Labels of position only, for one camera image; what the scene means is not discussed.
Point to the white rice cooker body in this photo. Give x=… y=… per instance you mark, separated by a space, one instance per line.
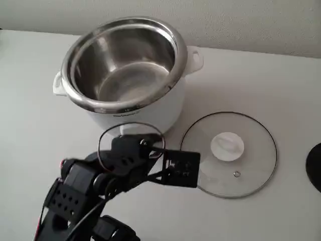
x=163 y=110

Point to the black round stand base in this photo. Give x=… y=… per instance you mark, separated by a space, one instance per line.
x=315 y=168

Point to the steel inner cooking pot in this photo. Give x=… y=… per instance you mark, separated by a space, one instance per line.
x=120 y=75

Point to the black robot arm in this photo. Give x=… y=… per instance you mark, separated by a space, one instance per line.
x=75 y=175

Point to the glass lid with white knob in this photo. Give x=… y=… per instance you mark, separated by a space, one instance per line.
x=227 y=148

